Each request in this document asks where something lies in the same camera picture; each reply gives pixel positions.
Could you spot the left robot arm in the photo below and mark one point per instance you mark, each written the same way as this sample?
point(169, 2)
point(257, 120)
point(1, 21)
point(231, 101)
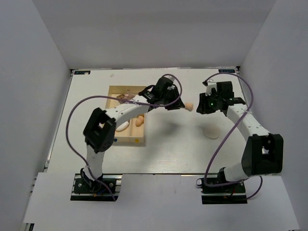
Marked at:
point(100, 129)

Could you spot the brown eyeshadow palette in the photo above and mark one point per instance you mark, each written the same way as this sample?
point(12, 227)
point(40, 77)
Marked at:
point(120, 100)

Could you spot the blue logo sticker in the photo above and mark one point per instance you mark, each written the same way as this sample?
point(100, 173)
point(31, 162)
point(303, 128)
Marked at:
point(86, 72)
point(226, 71)

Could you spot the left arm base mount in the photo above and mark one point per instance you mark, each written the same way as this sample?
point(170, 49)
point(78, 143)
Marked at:
point(85, 189)

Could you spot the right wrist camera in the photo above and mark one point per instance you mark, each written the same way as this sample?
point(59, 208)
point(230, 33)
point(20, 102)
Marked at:
point(209, 86)

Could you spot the pink clear eyeshadow palette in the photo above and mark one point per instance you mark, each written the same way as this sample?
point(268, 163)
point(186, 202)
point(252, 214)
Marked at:
point(128, 96)

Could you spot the white round powder puff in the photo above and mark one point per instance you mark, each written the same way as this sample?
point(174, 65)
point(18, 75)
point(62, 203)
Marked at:
point(212, 132)

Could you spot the blue logo sticker left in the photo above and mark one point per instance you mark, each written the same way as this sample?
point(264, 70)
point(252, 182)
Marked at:
point(86, 72)

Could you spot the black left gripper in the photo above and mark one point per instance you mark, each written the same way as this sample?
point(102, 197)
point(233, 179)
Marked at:
point(179, 104)

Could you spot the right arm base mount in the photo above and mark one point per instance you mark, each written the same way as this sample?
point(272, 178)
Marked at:
point(225, 195)

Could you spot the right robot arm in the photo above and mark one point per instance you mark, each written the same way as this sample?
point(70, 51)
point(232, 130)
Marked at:
point(263, 153)

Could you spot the cream compartment organizer tray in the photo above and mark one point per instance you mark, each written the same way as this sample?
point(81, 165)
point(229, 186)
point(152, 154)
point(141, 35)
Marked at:
point(132, 136)

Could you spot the white bottle brown cap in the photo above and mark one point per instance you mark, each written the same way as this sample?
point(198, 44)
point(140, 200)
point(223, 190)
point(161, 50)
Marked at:
point(122, 127)

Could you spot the beige makeup sponge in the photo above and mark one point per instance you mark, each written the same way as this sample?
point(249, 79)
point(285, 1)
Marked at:
point(189, 106)
point(139, 121)

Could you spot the blue logo sticker right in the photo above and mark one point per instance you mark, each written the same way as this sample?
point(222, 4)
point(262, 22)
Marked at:
point(226, 71)

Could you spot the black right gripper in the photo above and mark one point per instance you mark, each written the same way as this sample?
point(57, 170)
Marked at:
point(202, 108)

